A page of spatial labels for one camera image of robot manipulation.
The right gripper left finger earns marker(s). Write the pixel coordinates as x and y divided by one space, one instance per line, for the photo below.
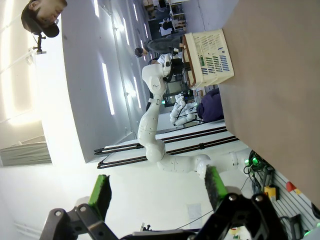
100 192

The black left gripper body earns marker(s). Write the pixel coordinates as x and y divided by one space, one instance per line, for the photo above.
175 67

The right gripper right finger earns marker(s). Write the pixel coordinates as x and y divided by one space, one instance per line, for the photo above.
217 190

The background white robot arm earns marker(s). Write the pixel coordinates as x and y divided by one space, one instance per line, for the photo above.
180 117

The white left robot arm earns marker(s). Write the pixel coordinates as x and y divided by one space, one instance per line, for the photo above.
150 125

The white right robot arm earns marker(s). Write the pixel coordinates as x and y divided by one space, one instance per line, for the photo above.
315 236

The cream plastic shopping basket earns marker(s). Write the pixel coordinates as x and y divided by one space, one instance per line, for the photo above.
215 60

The background person white shirt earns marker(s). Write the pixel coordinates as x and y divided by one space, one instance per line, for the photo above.
158 60

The white paper sheet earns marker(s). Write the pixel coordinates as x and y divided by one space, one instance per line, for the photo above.
194 212

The long white ceiling light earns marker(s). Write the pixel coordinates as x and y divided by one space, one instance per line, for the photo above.
137 92
108 87

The black folded tripod stand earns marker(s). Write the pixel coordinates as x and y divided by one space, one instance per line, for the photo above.
120 147
201 145

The yellow emergency stop button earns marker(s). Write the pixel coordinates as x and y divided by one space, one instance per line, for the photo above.
271 191

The background storage shelf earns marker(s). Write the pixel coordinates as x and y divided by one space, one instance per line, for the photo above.
175 10

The red rounded plastic object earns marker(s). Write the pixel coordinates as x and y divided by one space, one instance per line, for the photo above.
290 186

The grey slatted panel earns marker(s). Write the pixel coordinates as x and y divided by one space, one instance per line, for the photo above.
295 207

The grey louvred vent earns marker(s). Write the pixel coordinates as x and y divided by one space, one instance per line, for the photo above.
25 155

